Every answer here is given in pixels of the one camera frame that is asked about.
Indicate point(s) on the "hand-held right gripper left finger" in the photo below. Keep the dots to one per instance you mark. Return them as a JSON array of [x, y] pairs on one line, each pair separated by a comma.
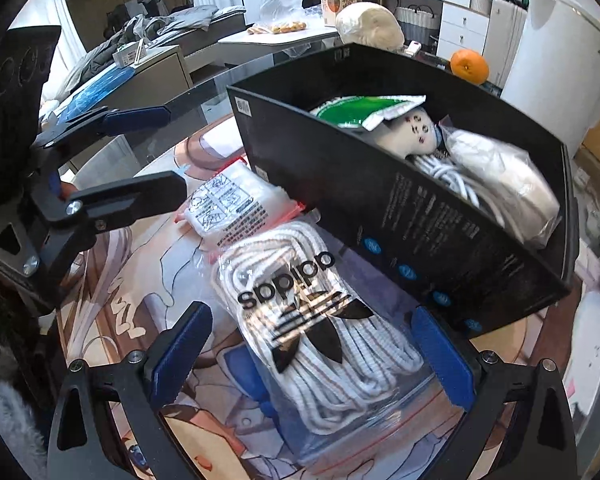
[[180, 357]]

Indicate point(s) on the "small white box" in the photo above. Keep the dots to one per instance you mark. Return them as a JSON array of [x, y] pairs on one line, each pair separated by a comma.
[[130, 54]]

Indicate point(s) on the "beige cabinet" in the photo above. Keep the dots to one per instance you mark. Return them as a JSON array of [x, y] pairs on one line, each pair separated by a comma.
[[165, 75]]

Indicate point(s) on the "printed table mat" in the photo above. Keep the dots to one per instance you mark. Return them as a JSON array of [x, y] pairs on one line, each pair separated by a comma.
[[130, 285]]

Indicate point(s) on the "white packet with red zip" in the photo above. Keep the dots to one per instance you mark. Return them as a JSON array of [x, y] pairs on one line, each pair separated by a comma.
[[230, 205]]

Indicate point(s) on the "green and white medicine packet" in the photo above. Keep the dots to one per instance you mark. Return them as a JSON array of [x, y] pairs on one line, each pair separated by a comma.
[[350, 112]]

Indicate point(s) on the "clear plastic bag of fruit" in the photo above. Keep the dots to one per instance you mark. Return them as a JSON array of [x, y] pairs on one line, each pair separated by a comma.
[[280, 0]]

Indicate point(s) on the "white suitcase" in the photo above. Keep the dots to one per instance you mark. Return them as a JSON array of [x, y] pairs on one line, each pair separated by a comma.
[[505, 35]]

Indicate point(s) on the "orange fruit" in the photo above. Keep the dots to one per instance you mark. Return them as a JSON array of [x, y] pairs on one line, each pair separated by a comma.
[[469, 66]]

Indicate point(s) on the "woven basket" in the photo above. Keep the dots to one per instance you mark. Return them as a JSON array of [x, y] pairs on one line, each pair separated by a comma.
[[415, 22]]

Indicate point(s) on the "white desk with drawers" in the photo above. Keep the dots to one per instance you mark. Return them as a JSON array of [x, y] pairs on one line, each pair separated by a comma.
[[455, 10]]

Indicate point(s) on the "black logo bag white laces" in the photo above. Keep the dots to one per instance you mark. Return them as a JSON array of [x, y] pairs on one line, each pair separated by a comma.
[[305, 360]]

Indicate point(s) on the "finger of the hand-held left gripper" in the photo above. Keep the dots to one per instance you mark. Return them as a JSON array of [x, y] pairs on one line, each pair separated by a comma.
[[130, 200], [135, 120]]

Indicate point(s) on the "black cardboard box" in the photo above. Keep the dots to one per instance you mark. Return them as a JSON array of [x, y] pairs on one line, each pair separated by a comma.
[[380, 210]]

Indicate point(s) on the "large white trash can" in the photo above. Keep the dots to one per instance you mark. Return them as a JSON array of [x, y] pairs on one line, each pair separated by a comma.
[[555, 60]]

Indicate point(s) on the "grey side table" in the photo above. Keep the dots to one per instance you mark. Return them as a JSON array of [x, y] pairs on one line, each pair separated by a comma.
[[260, 42]]

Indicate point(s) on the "white wrapped round bundle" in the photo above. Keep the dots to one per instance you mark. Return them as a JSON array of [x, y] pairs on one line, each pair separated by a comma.
[[370, 25]]

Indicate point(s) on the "bed with grey bedding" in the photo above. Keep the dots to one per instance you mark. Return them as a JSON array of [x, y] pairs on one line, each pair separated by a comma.
[[180, 20]]

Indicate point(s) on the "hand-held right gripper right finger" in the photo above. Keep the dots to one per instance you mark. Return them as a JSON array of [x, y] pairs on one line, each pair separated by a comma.
[[442, 357]]

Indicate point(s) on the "white handheld device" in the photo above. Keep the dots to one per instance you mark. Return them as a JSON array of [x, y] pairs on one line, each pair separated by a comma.
[[412, 48]]

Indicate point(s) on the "blue plastic packet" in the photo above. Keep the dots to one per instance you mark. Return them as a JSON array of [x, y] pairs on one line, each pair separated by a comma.
[[100, 90]]

